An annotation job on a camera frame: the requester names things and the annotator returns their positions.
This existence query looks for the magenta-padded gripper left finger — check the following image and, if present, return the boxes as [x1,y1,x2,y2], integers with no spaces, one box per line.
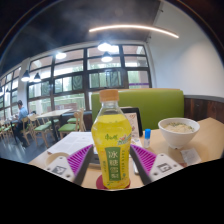
[44,143,95,187]

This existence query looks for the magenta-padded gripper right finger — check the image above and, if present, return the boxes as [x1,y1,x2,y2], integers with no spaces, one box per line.
[129,143,185,187]

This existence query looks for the yellow drink bottle orange cap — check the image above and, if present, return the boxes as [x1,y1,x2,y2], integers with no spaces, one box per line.
[90,88,133,191]

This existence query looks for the printed white paper sheet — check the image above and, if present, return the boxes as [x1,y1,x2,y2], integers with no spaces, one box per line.
[46,131,96,156]

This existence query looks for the small blue-capped white bottle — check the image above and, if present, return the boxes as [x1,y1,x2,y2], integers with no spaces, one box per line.
[143,128,152,150]

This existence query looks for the white ceramic bowl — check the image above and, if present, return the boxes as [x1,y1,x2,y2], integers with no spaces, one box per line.
[157,117,201,150]

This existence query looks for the small white paper packet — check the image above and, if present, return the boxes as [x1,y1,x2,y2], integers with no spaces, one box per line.
[180,147,203,167]

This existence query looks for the wooden chairs with green seats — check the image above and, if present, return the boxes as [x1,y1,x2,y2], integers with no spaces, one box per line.
[0,108,86,150]

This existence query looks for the light wooden dining table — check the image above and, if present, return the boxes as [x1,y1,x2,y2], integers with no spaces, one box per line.
[35,108,73,143]

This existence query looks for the green upholstered bench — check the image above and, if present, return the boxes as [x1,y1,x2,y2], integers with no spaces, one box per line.
[90,87,186,131]

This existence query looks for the person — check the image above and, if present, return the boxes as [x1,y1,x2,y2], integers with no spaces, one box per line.
[13,99,31,148]

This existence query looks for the black pendant lamps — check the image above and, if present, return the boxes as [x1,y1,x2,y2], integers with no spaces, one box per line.
[20,41,115,84]

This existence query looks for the curved linear ceiling light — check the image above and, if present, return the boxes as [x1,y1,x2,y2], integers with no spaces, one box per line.
[88,23,181,40]

